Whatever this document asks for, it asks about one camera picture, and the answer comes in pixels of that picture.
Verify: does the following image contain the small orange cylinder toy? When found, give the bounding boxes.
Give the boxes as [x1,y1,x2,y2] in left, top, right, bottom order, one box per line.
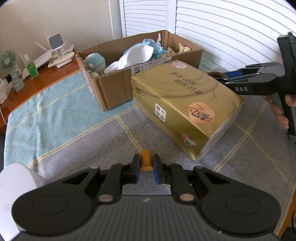
[140,149,153,172]

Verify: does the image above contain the dark brown scrunchie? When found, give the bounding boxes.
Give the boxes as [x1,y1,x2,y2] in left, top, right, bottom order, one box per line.
[207,72,228,79]

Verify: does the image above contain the cream knotted fabric toy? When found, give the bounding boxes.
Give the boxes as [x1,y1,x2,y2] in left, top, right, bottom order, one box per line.
[166,43,191,56]

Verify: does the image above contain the blue face mask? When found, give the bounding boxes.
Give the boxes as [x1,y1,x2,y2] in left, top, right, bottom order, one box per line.
[142,39,167,59]

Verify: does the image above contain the blue round plush toy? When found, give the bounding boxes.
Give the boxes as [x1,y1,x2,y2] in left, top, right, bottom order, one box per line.
[84,52,106,76]

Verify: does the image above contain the white sock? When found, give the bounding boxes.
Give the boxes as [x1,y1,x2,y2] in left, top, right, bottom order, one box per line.
[104,45,154,74]

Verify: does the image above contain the person's right hand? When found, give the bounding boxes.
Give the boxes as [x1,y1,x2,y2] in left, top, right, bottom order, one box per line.
[264,94,296,130]

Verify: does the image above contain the white louvered doors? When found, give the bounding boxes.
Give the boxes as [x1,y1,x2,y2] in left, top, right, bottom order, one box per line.
[119,0,295,71]

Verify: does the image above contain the gold tissue pack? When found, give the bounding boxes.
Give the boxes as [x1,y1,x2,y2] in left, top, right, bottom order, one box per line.
[131,61,243,161]

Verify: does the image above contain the white lidded plastic jar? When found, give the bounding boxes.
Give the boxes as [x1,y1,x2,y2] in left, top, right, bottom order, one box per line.
[0,163,44,240]

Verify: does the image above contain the brown cardboard box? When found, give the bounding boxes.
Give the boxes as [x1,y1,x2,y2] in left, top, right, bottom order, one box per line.
[76,30,203,111]

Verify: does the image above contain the green small box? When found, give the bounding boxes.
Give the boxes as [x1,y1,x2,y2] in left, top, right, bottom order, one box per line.
[27,62,39,79]

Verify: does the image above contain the white wifi router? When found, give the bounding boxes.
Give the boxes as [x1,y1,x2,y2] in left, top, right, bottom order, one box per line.
[22,42,52,80]

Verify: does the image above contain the white power strip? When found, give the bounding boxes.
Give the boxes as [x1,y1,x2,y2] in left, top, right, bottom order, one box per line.
[0,78,13,104]

